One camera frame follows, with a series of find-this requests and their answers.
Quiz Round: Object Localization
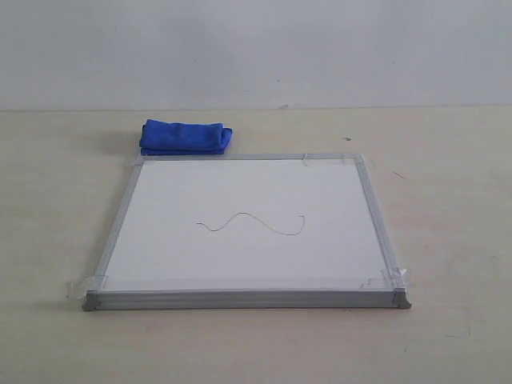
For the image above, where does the white board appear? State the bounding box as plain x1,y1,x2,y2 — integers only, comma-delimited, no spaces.
82,154,410,311

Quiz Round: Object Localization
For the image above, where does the blue cloth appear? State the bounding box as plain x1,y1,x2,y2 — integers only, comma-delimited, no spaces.
139,119,233,156

